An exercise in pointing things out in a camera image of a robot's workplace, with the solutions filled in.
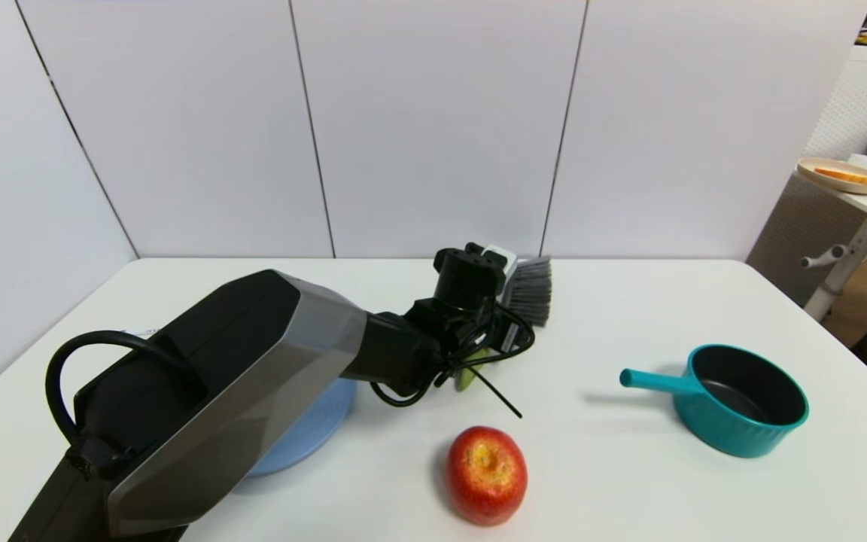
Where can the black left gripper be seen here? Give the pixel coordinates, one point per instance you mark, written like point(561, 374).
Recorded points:
point(445, 320)

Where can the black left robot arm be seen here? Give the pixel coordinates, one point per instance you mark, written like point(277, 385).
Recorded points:
point(215, 391)

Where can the red apple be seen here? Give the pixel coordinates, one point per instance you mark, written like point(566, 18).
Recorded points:
point(486, 476)

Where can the blue round plate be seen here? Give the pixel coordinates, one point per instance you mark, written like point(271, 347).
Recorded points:
point(313, 429)

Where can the beige shallow dish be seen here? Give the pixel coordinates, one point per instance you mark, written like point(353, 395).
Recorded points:
point(811, 174)

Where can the orange bread slice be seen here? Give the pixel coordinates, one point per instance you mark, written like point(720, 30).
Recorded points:
point(849, 177)

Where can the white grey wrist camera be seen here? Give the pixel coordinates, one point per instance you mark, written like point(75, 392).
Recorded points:
point(505, 260)

